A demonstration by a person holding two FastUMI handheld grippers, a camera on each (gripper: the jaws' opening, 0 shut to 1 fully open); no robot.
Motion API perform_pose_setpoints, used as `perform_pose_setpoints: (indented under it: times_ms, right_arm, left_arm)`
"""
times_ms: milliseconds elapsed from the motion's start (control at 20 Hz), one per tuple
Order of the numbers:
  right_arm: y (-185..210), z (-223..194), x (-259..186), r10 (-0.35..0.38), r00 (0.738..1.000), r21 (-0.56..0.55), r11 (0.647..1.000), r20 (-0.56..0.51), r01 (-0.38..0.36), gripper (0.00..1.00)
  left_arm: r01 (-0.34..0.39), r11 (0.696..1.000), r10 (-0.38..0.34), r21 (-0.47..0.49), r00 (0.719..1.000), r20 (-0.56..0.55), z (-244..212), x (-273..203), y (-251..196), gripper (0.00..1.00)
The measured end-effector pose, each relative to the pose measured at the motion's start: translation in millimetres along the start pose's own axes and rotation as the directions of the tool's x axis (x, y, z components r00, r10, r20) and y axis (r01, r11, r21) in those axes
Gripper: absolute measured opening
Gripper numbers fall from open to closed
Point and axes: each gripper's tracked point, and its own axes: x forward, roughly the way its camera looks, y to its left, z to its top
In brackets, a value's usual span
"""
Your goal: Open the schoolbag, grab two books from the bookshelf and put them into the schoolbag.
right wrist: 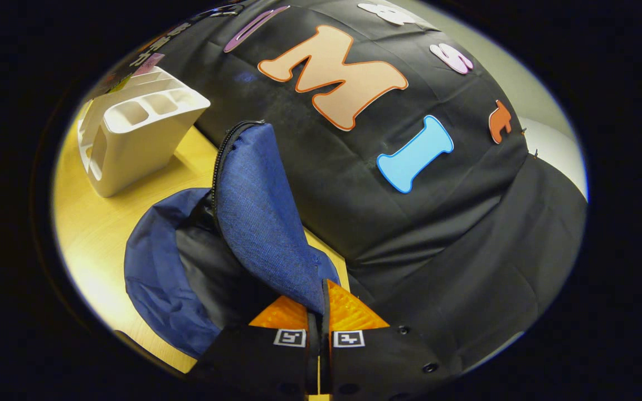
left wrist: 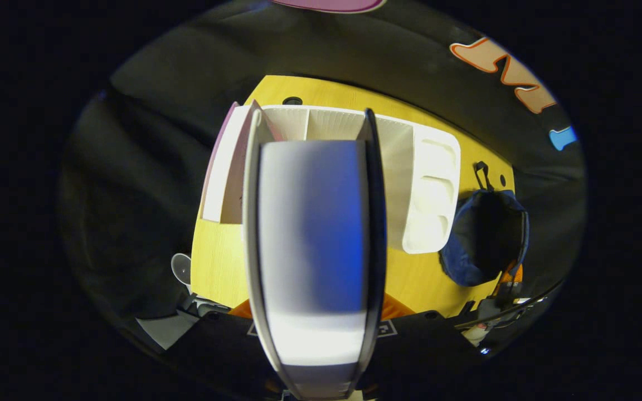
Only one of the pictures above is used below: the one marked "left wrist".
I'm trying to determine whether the blue schoolbag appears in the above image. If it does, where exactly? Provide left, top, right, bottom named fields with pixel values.
left=439, top=162, right=530, bottom=287

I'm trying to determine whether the pink book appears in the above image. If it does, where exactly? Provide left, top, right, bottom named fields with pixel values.
left=198, top=100, right=263, bottom=224

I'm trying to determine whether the black backdrop cloth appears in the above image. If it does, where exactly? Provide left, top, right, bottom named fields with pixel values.
left=59, top=0, right=586, bottom=357

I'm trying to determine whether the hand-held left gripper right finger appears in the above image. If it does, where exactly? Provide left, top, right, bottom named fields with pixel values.
left=354, top=292, right=478, bottom=401

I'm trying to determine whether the grey round object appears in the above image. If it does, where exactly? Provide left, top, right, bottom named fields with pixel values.
left=171, top=253, right=193, bottom=286

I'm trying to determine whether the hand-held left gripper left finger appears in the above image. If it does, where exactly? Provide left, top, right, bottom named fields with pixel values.
left=165, top=299, right=288, bottom=401

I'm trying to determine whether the white and black book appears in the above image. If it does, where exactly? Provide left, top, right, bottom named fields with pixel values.
left=241, top=107, right=387, bottom=400

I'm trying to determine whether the white plastic bookshelf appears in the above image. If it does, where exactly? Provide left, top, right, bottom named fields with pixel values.
left=201, top=100, right=462, bottom=255

